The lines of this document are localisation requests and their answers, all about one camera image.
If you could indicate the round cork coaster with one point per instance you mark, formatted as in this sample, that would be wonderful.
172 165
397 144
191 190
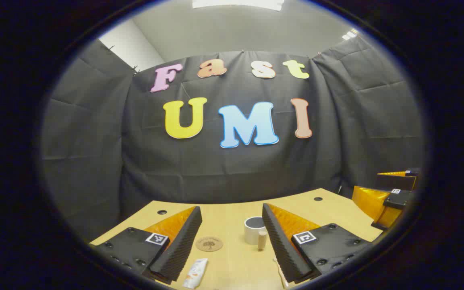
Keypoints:
209 243

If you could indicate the black backdrop cloth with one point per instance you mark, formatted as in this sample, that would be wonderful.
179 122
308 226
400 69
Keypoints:
216 173

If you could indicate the large ceiling light panel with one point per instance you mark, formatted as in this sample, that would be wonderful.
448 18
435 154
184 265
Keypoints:
236 4

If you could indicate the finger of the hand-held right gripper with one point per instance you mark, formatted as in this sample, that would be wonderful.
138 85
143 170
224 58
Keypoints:
397 182
397 199

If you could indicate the small ceiling light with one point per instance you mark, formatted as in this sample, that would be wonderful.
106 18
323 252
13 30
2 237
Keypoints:
349 34

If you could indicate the light wooden desktop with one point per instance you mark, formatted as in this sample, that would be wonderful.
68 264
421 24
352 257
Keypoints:
232 262

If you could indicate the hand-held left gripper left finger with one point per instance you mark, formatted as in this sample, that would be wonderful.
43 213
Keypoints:
175 249

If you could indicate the white toothpaste tube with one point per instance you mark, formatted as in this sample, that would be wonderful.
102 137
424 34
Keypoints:
195 274

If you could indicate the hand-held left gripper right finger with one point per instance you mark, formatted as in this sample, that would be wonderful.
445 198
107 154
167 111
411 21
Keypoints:
282 249

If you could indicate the beige toothbrush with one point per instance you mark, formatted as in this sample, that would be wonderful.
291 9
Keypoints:
281 276

